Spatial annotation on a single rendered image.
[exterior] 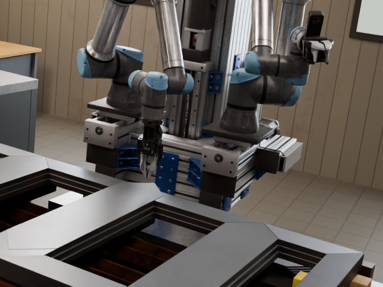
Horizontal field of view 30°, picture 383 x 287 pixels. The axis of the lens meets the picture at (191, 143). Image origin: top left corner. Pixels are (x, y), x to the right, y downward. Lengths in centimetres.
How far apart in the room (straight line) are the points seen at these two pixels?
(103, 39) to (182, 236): 79
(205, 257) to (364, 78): 382
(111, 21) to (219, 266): 108
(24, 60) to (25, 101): 315
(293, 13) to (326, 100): 313
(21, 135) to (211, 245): 134
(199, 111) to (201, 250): 93
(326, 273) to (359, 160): 379
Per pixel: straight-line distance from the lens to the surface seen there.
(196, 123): 287
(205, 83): 283
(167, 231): 263
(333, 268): 209
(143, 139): 236
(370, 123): 572
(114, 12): 263
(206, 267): 196
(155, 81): 232
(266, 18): 250
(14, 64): 619
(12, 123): 313
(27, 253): 196
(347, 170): 584
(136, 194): 242
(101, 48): 273
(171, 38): 252
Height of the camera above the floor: 171
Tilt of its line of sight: 16 degrees down
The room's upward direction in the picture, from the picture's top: 7 degrees clockwise
